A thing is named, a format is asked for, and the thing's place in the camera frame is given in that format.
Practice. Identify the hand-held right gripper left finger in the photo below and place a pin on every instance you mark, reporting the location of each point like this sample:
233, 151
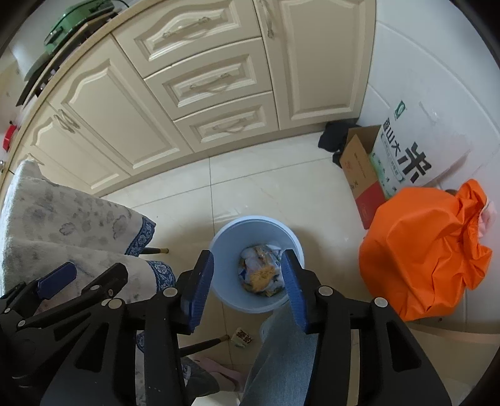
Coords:
201, 291

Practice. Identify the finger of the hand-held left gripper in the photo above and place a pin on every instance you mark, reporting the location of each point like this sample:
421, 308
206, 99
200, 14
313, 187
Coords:
107, 279
56, 278

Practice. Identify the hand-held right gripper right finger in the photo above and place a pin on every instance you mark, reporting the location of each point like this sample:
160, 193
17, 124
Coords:
295, 291

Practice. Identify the yellow snack packet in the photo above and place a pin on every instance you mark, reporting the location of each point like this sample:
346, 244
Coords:
261, 276

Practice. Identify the blue white milk carton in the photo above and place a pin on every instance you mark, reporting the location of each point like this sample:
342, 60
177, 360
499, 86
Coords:
254, 255

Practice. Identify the blue trash bin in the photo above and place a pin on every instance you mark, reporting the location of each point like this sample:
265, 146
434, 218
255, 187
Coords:
230, 242

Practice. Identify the blue floral white tablecloth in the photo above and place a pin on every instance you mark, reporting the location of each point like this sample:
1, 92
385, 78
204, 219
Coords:
58, 218

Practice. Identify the small beige printed packet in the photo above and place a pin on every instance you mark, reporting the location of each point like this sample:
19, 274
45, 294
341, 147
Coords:
242, 337

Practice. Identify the person's leg in jeans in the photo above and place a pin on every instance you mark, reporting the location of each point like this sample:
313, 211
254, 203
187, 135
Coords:
281, 359

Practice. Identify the pink slipper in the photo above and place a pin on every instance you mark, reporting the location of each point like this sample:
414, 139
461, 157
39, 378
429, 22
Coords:
224, 374

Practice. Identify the person's foot grey sock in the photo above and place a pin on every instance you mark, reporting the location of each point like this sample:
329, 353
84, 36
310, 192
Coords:
199, 380

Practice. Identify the brown cardboard box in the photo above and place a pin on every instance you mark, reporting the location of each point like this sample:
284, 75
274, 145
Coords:
359, 175

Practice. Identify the orange plastic bag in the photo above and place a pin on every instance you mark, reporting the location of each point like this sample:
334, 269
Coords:
422, 250

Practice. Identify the red plastic container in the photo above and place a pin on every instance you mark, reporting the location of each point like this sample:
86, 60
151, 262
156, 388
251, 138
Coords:
8, 136

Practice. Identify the dark cloth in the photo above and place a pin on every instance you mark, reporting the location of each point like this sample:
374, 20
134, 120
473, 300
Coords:
332, 138

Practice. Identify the cream cabinet drawer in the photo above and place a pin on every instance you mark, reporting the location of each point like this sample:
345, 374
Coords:
187, 27
230, 123
213, 80

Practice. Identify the cream base kitchen cabinets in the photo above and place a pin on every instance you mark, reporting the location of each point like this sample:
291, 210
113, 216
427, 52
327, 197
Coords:
117, 105

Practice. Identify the white rice sack black print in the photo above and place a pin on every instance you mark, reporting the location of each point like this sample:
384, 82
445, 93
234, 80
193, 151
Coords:
422, 140

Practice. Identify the pink cloth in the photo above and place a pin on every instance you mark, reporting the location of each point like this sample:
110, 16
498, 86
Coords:
488, 218

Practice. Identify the green electric cooker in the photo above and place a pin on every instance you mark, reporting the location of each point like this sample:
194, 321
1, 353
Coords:
78, 17

